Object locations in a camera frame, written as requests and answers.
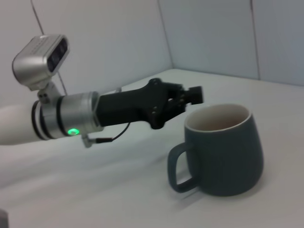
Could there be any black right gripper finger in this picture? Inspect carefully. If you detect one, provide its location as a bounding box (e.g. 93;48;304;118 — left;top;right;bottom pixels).
0;208;10;228

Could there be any grey ceramic cup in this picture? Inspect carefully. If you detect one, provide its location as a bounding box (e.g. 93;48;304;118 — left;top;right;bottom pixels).
167;104;264;197

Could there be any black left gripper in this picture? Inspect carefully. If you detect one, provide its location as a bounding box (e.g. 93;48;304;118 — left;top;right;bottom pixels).
98;78;205;130

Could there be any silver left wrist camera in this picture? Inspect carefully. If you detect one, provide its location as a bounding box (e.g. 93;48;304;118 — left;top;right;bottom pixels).
12;35;70;105

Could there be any left gripper cable with plug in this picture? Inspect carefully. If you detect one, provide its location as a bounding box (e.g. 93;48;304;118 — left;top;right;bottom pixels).
82;120;130;149

